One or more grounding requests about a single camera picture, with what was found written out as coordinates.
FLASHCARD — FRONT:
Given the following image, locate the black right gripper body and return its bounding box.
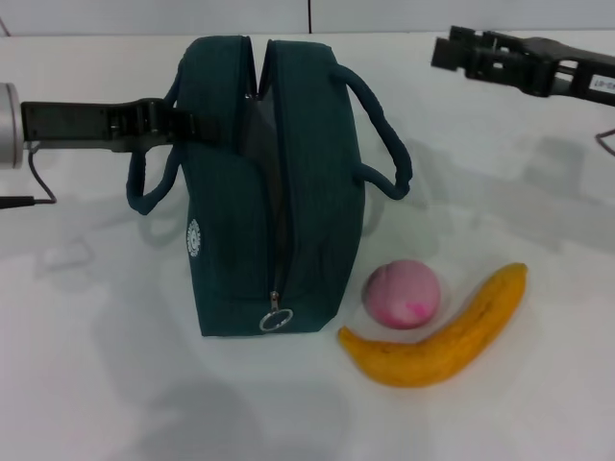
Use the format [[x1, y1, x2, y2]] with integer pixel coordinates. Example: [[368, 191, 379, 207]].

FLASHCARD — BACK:
[[525, 36, 615, 109]]

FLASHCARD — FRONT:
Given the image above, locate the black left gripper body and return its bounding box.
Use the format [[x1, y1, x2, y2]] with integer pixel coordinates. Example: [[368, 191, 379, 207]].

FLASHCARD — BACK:
[[20, 97, 144, 155]]

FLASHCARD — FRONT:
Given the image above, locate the dark teal insulated lunch bag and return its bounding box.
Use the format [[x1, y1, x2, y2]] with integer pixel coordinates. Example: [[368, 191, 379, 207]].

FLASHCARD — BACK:
[[125, 35, 414, 340]]

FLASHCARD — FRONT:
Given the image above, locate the pink peach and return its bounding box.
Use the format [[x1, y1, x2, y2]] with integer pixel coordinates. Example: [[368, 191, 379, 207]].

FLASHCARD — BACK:
[[363, 258, 442, 330]]

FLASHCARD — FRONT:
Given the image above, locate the yellow banana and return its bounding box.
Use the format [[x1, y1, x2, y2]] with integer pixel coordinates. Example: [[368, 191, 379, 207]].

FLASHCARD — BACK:
[[337, 261, 529, 390]]

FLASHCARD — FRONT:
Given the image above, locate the right gripper cable with plug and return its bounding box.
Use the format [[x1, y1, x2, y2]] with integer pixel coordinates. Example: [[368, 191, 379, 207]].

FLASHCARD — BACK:
[[594, 126, 615, 158]]

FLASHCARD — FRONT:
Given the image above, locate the gripper cable with plug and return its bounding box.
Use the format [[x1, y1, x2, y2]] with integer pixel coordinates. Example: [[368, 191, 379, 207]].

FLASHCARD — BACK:
[[594, 126, 615, 158], [0, 142, 60, 210]]

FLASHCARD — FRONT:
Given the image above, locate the left gripper cable with plug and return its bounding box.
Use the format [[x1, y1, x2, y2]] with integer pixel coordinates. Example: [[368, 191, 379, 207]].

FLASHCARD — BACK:
[[0, 142, 60, 210]]

